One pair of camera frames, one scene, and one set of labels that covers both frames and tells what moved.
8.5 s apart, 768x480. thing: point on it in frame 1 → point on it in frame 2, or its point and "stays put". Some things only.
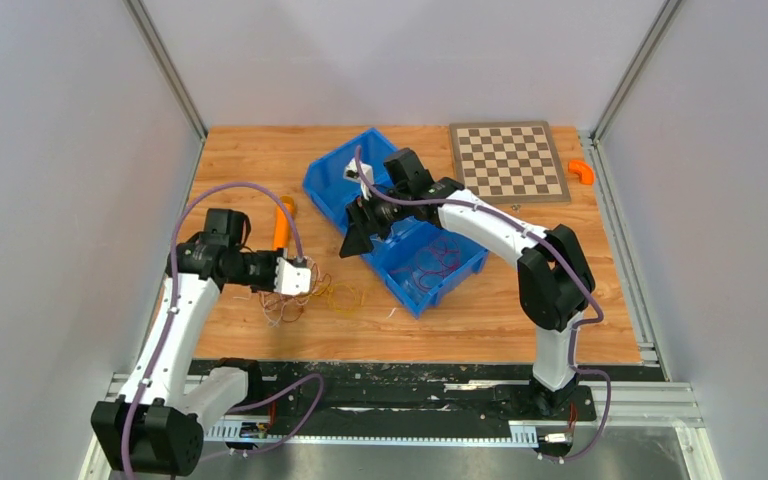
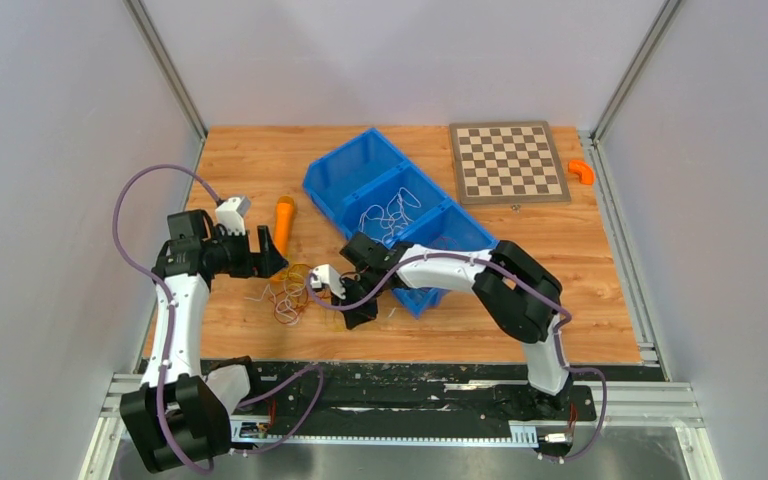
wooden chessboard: (509, 162) stays put
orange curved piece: (584, 171) stays put
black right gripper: (363, 224) → (361, 314)
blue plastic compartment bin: (422, 262) stays put
